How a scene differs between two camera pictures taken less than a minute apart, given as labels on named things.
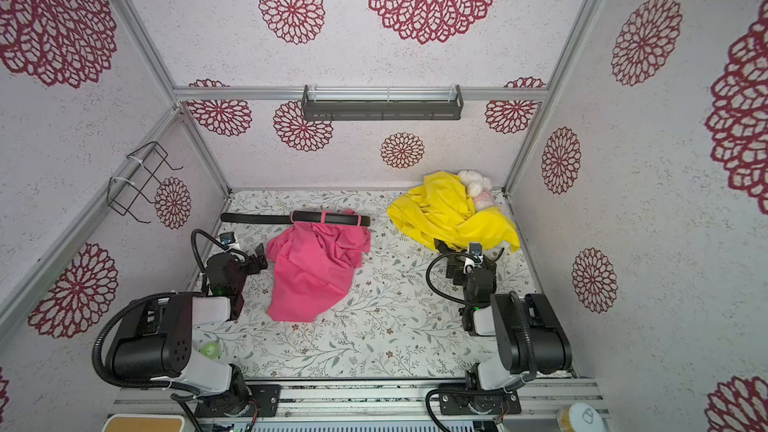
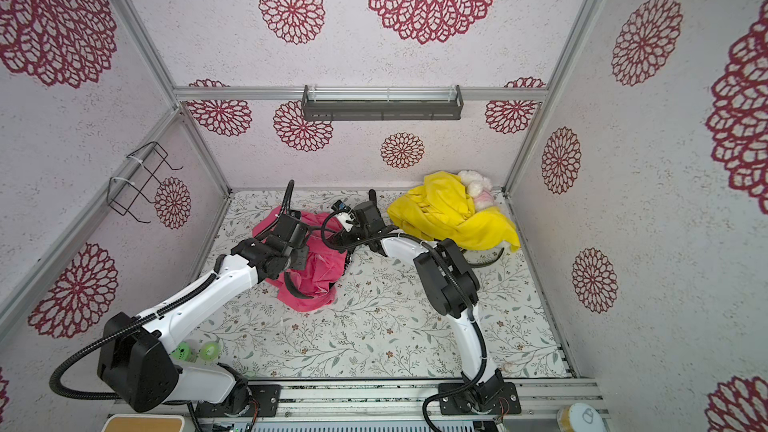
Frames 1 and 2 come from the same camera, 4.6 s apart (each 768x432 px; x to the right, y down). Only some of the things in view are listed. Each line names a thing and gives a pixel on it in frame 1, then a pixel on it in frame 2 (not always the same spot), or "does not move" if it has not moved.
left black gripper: x=251 y=260 -> x=303 y=257
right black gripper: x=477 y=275 -> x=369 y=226
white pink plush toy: x=479 y=188 does not move
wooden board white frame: x=144 y=423 does not move
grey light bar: x=382 y=103 does not move
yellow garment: x=441 y=209 does not move
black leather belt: x=298 y=217 -> x=287 y=205
